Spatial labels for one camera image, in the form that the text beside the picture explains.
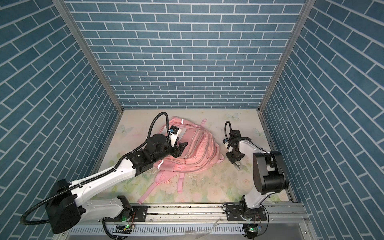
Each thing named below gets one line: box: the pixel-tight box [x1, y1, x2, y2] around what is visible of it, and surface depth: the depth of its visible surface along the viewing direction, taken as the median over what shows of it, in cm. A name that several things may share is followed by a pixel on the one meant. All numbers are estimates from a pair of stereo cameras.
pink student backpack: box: [137, 116, 225, 205], surface depth 87 cm
